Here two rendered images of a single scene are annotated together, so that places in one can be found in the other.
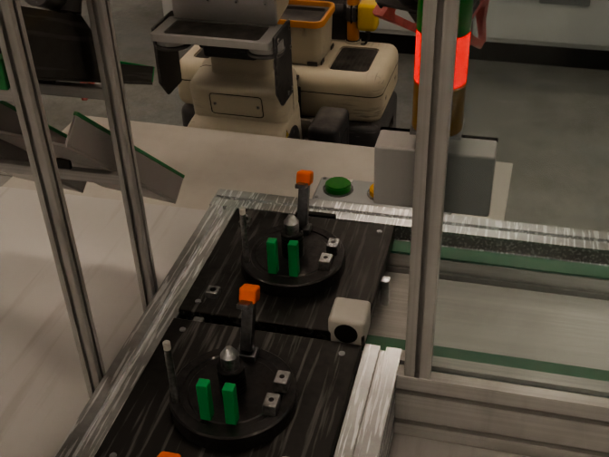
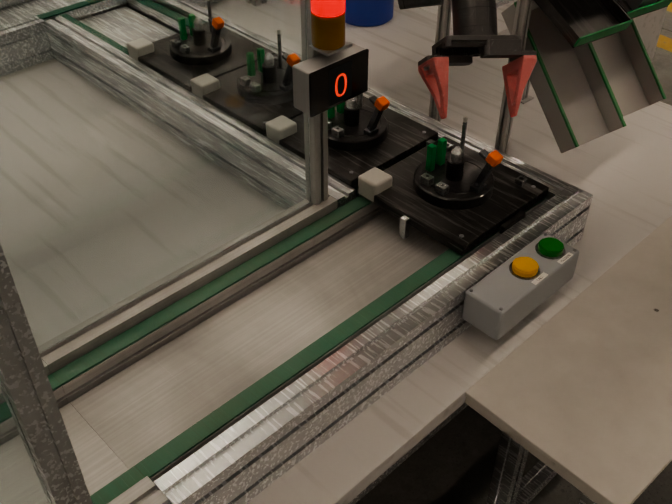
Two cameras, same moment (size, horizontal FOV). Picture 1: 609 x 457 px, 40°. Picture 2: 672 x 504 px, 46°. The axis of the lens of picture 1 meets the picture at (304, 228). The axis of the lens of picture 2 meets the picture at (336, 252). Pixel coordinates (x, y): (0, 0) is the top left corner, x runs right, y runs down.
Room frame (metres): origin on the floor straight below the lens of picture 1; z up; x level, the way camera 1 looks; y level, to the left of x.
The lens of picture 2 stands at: (1.29, -1.07, 1.77)
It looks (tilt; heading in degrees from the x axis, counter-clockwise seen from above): 40 degrees down; 121
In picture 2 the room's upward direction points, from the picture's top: straight up
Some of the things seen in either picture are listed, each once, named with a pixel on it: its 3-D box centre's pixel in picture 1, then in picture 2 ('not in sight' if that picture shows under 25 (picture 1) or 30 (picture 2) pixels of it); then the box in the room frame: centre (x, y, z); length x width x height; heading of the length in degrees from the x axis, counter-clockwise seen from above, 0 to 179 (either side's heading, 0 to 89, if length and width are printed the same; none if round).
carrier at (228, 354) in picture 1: (231, 374); (351, 112); (0.65, 0.08, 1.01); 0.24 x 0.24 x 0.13; 75
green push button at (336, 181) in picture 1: (338, 188); (550, 249); (1.10, -0.05, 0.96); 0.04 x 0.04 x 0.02
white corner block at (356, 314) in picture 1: (349, 322); (374, 184); (0.77, -0.05, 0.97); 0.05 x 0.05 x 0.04; 75
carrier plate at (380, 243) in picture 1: (294, 270); (452, 190); (0.89, 0.02, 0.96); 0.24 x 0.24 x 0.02; 75
